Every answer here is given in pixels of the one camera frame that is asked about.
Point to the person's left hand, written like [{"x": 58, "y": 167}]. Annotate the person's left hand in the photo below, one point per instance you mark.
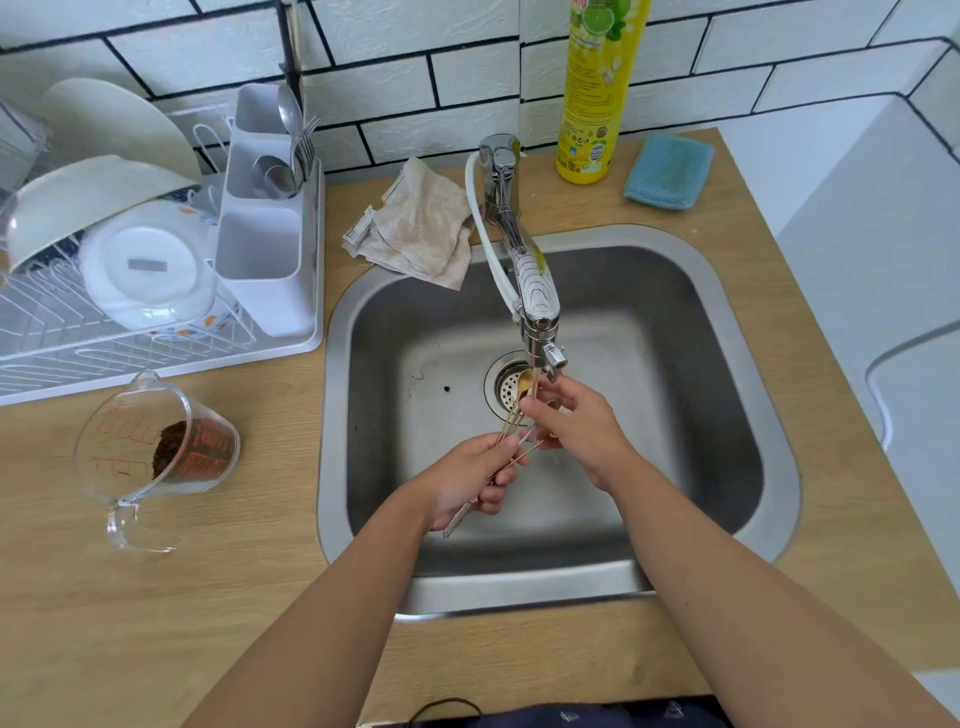
[{"x": 457, "y": 480}]

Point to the person's right hand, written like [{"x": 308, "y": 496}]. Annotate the person's right hand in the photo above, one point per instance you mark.
[{"x": 589, "y": 435}]

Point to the long silver spoon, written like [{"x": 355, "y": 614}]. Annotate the long silver spoon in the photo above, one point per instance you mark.
[{"x": 454, "y": 521}]

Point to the person's right forearm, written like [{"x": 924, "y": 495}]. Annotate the person's right forearm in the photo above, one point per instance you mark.
[{"x": 765, "y": 615}]

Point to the person's left forearm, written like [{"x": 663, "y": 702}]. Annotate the person's left forearm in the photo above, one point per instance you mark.
[{"x": 315, "y": 637}]

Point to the white dish rack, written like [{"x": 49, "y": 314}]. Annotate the white dish rack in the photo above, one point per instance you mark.
[{"x": 259, "y": 352}]

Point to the beige rag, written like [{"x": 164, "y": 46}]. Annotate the beige rag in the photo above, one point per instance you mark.
[{"x": 420, "y": 221}]

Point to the yellow dish soap bottle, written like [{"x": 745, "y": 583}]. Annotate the yellow dish soap bottle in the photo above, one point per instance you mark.
[{"x": 596, "y": 90}]

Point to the steel sink drain strainer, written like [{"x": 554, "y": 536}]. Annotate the steel sink drain strainer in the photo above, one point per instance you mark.
[{"x": 501, "y": 386}]

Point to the stainless steel sink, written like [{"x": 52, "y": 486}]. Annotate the stainless steel sink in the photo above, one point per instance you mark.
[{"x": 690, "y": 330}]

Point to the white cutlery holder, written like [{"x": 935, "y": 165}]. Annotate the white cutlery holder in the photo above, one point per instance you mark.
[{"x": 266, "y": 296}]

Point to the navy patterned shorts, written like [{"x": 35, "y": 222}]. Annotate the navy patterned shorts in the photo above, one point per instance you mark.
[{"x": 600, "y": 714}]

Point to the blue sponge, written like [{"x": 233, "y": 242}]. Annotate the blue sponge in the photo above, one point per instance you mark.
[{"x": 667, "y": 172}]

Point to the chrome faucet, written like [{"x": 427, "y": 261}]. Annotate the chrome faucet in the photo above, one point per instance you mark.
[{"x": 499, "y": 169}]

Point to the brown coffee grounds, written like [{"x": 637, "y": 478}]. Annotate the brown coffee grounds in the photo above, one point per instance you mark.
[{"x": 169, "y": 448}]

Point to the clear measuring jug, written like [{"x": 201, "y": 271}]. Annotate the clear measuring jug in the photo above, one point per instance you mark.
[{"x": 109, "y": 439}]

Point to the steel ladle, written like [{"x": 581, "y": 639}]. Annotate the steel ladle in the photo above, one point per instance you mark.
[{"x": 274, "y": 178}]

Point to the white floral print bowl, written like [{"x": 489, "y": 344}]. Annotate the white floral print bowl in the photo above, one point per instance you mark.
[{"x": 146, "y": 300}]

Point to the steel fork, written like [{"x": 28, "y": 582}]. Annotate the steel fork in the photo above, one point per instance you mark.
[{"x": 305, "y": 150}]

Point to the white plate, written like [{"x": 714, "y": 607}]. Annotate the white plate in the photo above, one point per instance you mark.
[{"x": 112, "y": 116}]

